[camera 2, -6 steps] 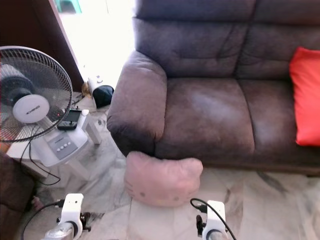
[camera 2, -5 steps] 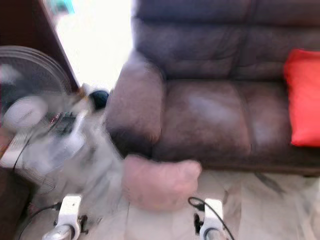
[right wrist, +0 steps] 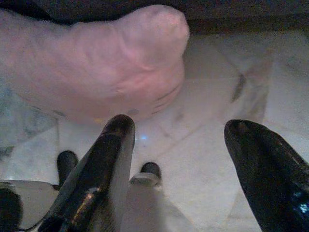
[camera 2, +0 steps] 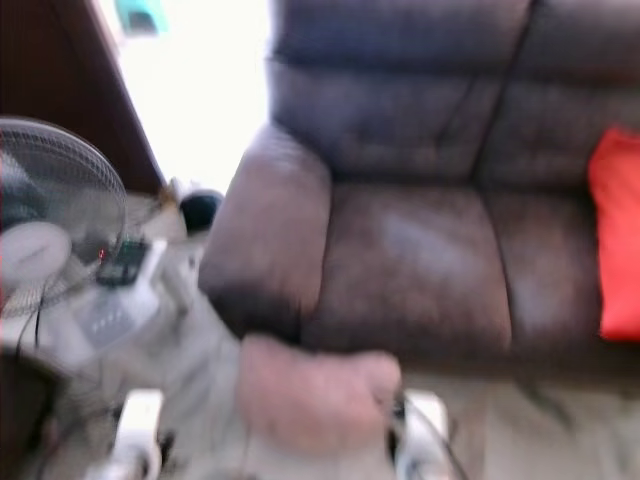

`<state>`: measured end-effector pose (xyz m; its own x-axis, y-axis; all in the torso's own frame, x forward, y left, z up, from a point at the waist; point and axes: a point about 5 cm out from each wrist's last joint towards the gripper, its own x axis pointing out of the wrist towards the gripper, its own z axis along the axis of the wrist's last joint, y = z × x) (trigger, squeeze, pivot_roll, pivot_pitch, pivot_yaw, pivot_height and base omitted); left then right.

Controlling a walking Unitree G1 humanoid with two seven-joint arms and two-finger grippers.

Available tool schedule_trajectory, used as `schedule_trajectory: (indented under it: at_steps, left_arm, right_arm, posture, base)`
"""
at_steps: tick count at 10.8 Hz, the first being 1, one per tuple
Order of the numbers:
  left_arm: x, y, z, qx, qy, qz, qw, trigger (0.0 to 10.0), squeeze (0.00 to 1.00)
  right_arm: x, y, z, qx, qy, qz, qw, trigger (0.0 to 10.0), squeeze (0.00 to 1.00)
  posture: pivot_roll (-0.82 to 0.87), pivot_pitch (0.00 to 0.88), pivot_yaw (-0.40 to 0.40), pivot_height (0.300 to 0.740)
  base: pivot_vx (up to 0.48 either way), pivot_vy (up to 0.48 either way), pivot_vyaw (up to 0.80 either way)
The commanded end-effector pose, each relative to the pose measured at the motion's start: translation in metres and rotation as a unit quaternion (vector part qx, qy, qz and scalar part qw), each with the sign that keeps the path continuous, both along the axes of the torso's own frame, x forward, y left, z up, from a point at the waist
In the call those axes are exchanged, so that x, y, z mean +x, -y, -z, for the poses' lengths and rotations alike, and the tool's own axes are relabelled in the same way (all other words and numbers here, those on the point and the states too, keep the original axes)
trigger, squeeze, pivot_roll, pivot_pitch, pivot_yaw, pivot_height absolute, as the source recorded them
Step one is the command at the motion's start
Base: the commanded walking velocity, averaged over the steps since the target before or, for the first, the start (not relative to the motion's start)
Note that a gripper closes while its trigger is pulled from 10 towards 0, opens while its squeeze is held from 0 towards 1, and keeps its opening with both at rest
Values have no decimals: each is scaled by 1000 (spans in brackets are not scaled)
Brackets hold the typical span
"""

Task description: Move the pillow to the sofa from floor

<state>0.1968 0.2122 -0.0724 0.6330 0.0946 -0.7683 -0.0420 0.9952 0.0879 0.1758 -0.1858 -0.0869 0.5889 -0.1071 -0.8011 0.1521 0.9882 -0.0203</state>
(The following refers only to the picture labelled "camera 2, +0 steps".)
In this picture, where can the red fabric pillow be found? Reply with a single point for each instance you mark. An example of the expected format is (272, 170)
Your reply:
(615, 230)

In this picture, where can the brown fabric sofa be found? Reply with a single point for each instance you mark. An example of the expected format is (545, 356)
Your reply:
(20, 420)
(410, 260)

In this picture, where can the white table fan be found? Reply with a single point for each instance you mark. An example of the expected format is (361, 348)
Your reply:
(35, 255)

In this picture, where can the small black electronic device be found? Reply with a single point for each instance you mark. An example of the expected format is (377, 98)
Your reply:
(125, 265)

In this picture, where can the small white side table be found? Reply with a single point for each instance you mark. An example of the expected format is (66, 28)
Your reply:
(175, 282)

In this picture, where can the dark brown wooden door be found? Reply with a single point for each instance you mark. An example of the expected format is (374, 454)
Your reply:
(60, 60)

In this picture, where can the black round object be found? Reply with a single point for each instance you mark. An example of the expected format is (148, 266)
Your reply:
(200, 210)

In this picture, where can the teal plastic stool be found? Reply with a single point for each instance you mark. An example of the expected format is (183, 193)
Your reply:
(142, 15)

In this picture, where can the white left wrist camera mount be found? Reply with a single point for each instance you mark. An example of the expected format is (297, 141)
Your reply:
(140, 430)

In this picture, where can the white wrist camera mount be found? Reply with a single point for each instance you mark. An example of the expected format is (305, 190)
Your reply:
(425, 435)
(140, 430)

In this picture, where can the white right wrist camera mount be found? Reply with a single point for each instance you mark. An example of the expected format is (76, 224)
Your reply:
(425, 435)

